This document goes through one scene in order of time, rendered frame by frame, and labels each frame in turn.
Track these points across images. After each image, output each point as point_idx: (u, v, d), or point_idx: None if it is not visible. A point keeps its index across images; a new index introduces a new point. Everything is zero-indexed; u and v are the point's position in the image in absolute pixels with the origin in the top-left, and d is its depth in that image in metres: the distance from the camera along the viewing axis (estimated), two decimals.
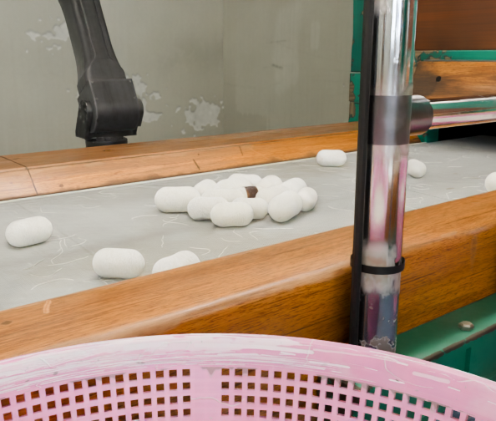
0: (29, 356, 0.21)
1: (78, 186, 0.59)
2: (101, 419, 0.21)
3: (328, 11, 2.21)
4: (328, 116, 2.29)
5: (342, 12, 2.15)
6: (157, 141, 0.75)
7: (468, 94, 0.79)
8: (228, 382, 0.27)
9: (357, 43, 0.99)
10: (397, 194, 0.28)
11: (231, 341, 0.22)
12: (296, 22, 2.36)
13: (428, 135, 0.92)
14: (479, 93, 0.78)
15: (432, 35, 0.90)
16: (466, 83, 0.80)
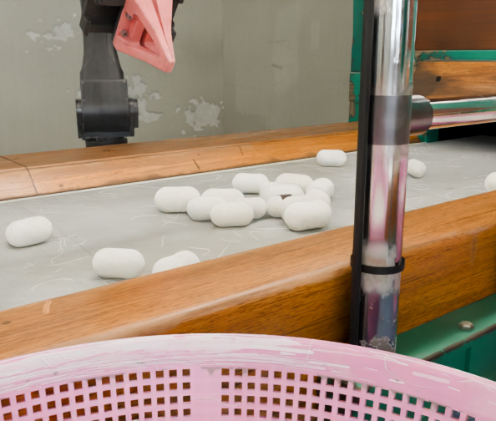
0: (29, 356, 0.21)
1: (78, 186, 0.59)
2: (101, 419, 0.21)
3: (328, 11, 2.21)
4: (328, 116, 2.29)
5: (342, 12, 2.15)
6: (157, 141, 0.75)
7: (468, 94, 0.79)
8: (228, 382, 0.27)
9: (357, 43, 0.99)
10: (397, 194, 0.28)
11: (231, 341, 0.22)
12: (296, 22, 2.36)
13: (428, 135, 0.92)
14: (479, 93, 0.78)
15: (432, 35, 0.90)
16: (466, 83, 0.80)
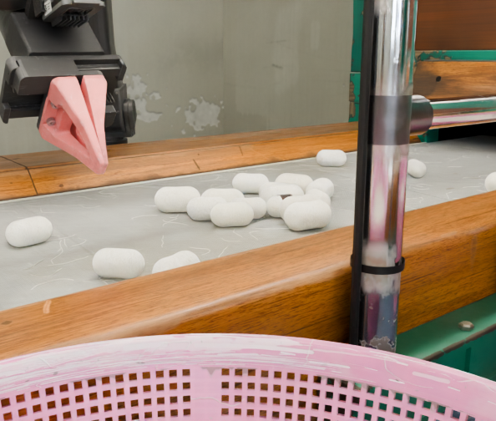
0: (29, 356, 0.21)
1: (78, 186, 0.59)
2: (101, 419, 0.21)
3: (328, 11, 2.21)
4: (328, 116, 2.29)
5: (342, 12, 2.15)
6: (157, 141, 0.75)
7: (468, 94, 0.79)
8: (228, 382, 0.27)
9: (357, 43, 0.99)
10: (397, 194, 0.28)
11: (231, 341, 0.22)
12: (296, 22, 2.36)
13: (428, 135, 0.92)
14: (479, 93, 0.78)
15: (432, 35, 0.90)
16: (466, 83, 0.80)
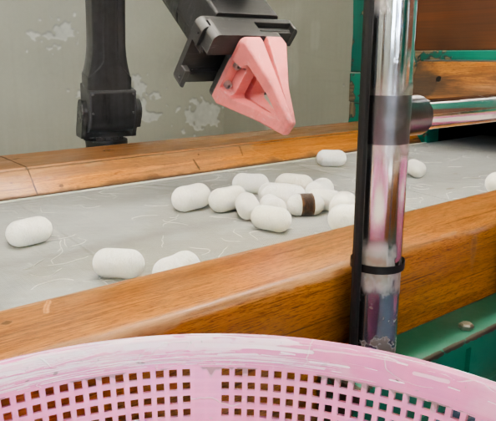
0: (29, 356, 0.21)
1: (78, 186, 0.59)
2: (101, 419, 0.21)
3: (328, 11, 2.21)
4: (328, 116, 2.29)
5: (342, 12, 2.15)
6: (157, 141, 0.75)
7: (468, 94, 0.79)
8: (228, 382, 0.27)
9: (357, 43, 0.99)
10: (397, 194, 0.28)
11: (231, 341, 0.22)
12: (296, 22, 2.36)
13: (428, 135, 0.92)
14: (479, 93, 0.78)
15: (432, 35, 0.90)
16: (466, 83, 0.80)
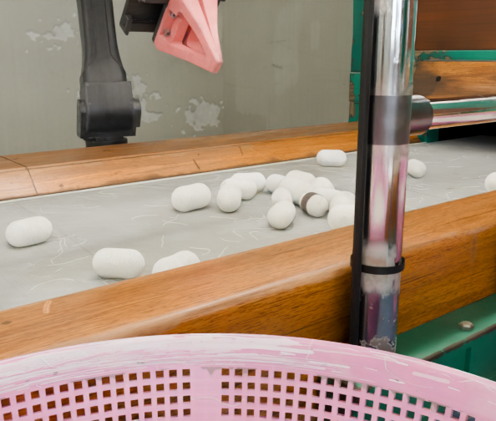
0: (29, 356, 0.21)
1: (78, 186, 0.59)
2: (101, 419, 0.21)
3: (328, 11, 2.21)
4: (328, 116, 2.29)
5: (342, 12, 2.15)
6: (157, 141, 0.75)
7: (468, 94, 0.79)
8: (228, 382, 0.27)
9: (357, 43, 0.99)
10: (397, 194, 0.28)
11: (231, 341, 0.22)
12: (296, 22, 2.36)
13: (428, 135, 0.92)
14: (479, 93, 0.78)
15: (432, 35, 0.90)
16: (466, 83, 0.80)
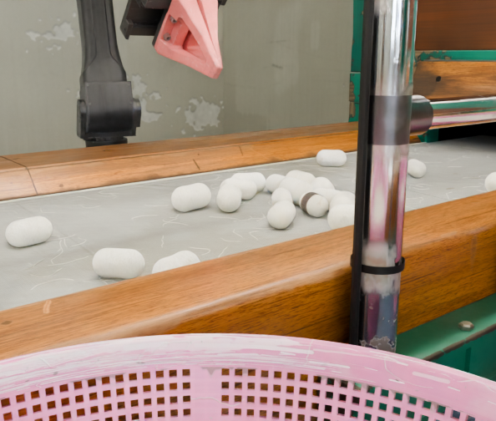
0: (29, 356, 0.21)
1: (78, 186, 0.59)
2: (101, 419, 0.21)
3: (328, 11, 2.21)
4: (328, 116, 2.29)
5: (342, 12, 2.15)
6: (157, 141, 0.75)
7: (468, 94, 0.79)
8: (228, 382, 0.27)
9: (357, 43, 0.99)
10: (397, 194, 0.28)
11: (231, 341, 0.22)
12: (296, 22, 2.36)
13: (428, 135, 0.92)
14: (479, 93, 0.78)
15: (432, 35, 0.90)
16: (466, 83, 0.80)
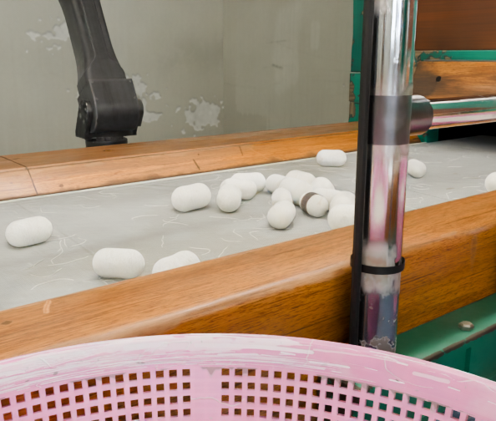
0: (29, 356, 0.21)
1: (78, 186, 0.59)
2: (101, 419, 0.21)
3: (328, 11, 2.21)
4: (328, 116, 2.29)
5: (342, 12, 2.15)
6: (157, 141, 0.75)
7: (468, 94, 0.79)
8: (228, 382, 0.27)
9: (357, 43, 0.99)
10: (397, 194, 0.28)
11: (231, 341, 0.22)
12: (296, 22, 2.36)
13: (428, 135, 0.92)
14: (479, 93, 0.78)
15: (432, 35, 0.90)
16: (466, 83, 0.80)
